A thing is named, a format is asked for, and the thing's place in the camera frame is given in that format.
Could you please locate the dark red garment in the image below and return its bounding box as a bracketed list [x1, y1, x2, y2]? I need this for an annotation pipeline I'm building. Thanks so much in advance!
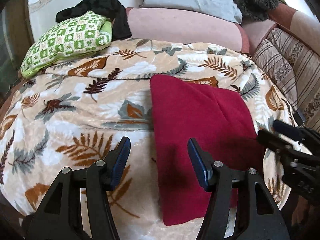
[150, 75, 265, 226]

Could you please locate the black clothing pile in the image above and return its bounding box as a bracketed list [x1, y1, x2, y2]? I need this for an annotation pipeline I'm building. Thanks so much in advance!
[55, 0, 132, 41]

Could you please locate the beige leaf print blanket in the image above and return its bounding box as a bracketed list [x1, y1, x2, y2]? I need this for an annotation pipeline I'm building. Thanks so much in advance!
[1, 38, 295, 239]

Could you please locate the pink patchwork side cushion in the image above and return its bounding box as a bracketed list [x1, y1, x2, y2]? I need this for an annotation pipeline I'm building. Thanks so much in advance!
[242, 3, 320, 55]

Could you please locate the dark furry cushion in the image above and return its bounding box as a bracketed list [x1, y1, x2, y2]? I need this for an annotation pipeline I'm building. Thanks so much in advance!
[234, 0, 279, 21]

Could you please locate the pink bolster cushion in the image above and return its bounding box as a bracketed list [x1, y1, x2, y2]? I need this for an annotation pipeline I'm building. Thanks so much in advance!
[126, 7, 249, 54]

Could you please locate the wooden glass door cabinet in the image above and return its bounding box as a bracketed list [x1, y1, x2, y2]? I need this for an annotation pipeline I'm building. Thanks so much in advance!
[1, 0, 34, 102]

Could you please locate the green white patterned pillow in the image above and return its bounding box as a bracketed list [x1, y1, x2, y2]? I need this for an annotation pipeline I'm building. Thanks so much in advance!
[20, 11, 112, 79]

